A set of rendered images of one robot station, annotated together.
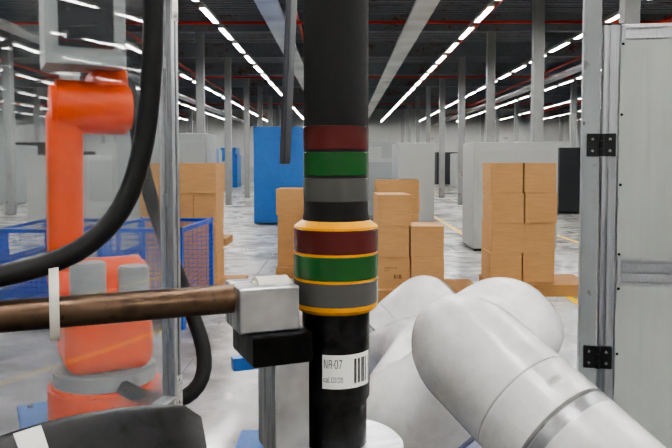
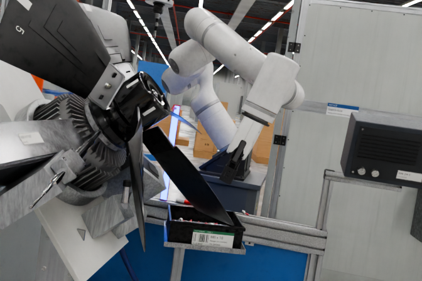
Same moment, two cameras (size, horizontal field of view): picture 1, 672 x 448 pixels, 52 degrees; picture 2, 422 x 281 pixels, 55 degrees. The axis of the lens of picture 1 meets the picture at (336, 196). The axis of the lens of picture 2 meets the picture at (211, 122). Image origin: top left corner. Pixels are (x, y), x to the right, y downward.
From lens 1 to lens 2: 0.79 m
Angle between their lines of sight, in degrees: 4
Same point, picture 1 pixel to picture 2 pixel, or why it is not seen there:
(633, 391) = (292, 157)
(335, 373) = not seen: outside the picture
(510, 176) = not seen: hidden behind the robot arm
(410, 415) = (182, 53)
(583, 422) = (218, 24)
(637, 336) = (297, 133)
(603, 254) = not seen: hidden behind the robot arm
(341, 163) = not seen: outside the picture
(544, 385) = (212, 19)
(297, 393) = not seen: outside the picture
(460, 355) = (194, 15)
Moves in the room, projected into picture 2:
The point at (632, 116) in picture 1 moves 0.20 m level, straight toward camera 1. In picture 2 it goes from (309, 37) to (305, 31)
